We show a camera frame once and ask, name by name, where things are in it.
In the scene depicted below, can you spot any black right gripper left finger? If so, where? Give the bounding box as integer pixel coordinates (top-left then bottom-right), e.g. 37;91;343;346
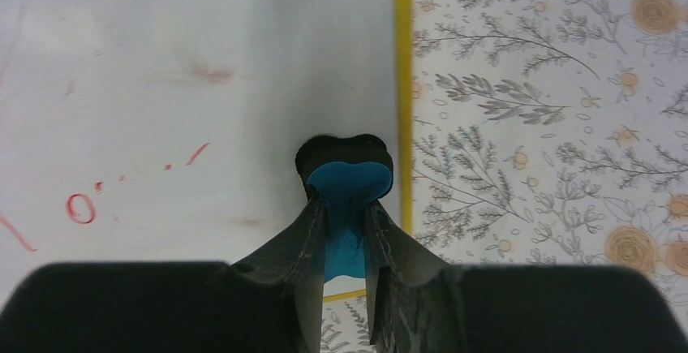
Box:
1;198;326;352

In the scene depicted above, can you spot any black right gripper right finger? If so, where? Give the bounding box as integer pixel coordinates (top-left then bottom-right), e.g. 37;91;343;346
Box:
364;203;687;352

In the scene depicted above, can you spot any blue whiteboard eraser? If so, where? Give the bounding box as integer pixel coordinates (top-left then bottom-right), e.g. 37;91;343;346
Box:
295;134;393;282

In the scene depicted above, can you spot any yellow framed whiteboard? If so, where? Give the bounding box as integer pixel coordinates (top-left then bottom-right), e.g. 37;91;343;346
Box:
1;0;399;300

